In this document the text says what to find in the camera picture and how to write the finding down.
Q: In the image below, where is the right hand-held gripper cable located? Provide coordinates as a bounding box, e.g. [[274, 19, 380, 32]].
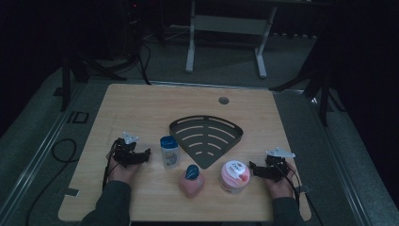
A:
[[276, 161, 303, 213]]

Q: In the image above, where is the metal floor rail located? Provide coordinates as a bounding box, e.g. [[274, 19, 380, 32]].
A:
[[272, 89, 375, 226], [0, 82, 88, 222]]

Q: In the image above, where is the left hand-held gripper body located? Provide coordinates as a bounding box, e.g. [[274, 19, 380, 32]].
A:
[[111, 131, 140, 169]]

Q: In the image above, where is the black fan-shaped slotted tray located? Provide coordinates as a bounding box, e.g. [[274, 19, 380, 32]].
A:
[[168, 115, 245, 170]]

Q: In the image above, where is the hand-held gripper cable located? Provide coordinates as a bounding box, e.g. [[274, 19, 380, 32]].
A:
[[102, 139, 121, 191], [276, 161, 303, 213]]

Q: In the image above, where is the black floor cable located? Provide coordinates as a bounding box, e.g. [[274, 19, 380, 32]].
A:
[[24, 137, 79, 226]]

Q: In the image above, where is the person's left hand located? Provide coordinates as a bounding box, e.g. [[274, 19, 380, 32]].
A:
[[106, 153, 141, 186]]

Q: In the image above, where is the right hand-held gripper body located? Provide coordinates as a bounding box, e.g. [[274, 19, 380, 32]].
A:
[[264, 147, 296, 184]]

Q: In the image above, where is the black metal stand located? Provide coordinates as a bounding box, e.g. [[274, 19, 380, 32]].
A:
[[53, 53, 127, 113], [269, 60, 346, 128]]

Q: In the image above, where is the pink bottle with blue cap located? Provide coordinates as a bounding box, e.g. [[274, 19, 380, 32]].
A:
[[179, 164, 206, 200]]

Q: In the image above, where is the person's right hand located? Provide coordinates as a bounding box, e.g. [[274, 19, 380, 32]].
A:
[[264, 162, 297, 201]]

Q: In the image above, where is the left hand-held gripper cable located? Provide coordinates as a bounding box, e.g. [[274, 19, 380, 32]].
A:
[[102, 139, 121, 191]]

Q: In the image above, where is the white metal desk frame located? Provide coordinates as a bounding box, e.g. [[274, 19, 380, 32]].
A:
[[184, 0, 279, 79]]

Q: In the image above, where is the pink jar with white lid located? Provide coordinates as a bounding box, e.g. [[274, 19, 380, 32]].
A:
[[219, 159, 251, 195]]

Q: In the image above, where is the white bottle with blue cap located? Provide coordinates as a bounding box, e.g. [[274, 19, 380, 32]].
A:
[[159, 135, 182, 170]]

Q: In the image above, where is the black hanging cable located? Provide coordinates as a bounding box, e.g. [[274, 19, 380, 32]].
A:
[[136, 40, 152, 86]]

